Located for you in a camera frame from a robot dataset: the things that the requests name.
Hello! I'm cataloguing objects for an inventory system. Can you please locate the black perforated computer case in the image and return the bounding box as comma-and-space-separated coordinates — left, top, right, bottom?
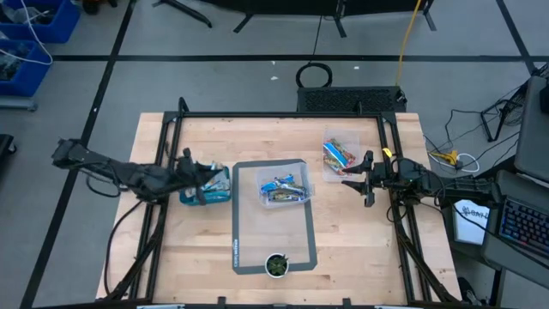
295, 85, 407, 114

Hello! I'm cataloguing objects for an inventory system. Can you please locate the grey cart shelf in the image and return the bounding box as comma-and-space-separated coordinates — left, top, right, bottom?
0, 94, 39, 112

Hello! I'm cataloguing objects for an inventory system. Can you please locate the black backlit keyboard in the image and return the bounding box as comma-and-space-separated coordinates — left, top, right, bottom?
497, 196, 549, 258

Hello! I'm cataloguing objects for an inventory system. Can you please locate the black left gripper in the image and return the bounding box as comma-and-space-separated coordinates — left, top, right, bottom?
168, 147, 225, 207

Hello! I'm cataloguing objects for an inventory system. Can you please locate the person's shoe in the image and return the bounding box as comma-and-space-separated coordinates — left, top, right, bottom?
457, 276, 481, 306

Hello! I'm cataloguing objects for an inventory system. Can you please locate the white pot with succulent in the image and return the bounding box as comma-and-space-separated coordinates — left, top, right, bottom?
264, 251, 291, 279

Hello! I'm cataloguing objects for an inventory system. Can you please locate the blue storage bin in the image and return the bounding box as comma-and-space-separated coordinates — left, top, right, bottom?
0, 39, 53, 98
0, 0, 81, 44

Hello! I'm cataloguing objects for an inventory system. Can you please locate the teal plastic bin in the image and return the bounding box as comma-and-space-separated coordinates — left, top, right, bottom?
178, 165, 232, 207

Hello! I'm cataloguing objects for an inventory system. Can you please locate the grey monitor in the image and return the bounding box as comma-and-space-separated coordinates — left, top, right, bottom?
513, 75, 549, 184

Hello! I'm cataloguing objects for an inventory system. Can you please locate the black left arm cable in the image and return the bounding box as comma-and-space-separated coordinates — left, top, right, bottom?
102, 199, 145, 297

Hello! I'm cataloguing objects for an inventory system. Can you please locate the bright blue granola bar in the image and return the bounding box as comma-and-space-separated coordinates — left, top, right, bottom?
259, 173, 297, 194

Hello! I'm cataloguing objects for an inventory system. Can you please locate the yellow hanging cable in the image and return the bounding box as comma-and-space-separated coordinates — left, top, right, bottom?
395, 0, 424, 87

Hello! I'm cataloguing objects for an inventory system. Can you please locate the black partition panel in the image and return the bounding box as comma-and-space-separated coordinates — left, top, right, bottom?
152, 0, 438, 39

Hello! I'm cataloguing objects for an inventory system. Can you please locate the clear plastic bin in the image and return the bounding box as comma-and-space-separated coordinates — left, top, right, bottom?
321, 128, 362, 184
256, 161, 316, 210

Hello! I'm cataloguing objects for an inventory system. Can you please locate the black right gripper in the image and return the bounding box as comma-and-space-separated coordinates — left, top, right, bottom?
341, 149, 407, 209

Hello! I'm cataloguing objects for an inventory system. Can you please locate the black coiled cable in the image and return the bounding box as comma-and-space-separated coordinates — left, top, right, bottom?
294, 62, 334, 89

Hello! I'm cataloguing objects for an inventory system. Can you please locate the grey desk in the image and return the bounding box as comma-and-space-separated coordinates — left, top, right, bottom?
480, 169, 549, 289

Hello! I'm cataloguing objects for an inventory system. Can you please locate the dark blue granola bar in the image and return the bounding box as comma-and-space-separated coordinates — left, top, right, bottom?
266, 188, 310, 203

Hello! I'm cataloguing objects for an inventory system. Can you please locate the white paper sheet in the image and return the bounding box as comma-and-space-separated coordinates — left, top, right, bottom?
453, 199, 492, 245

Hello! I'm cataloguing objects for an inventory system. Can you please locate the black equipment foot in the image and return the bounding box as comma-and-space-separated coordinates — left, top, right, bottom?
0, 133, 18, 158

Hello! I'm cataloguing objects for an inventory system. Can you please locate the black aluminium table frame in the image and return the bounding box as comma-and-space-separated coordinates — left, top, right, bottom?
96, 96, 463, 309

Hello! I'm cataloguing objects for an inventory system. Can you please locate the grey-bordered silicone baking mat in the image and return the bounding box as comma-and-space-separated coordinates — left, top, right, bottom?
231, 158, 318, 276

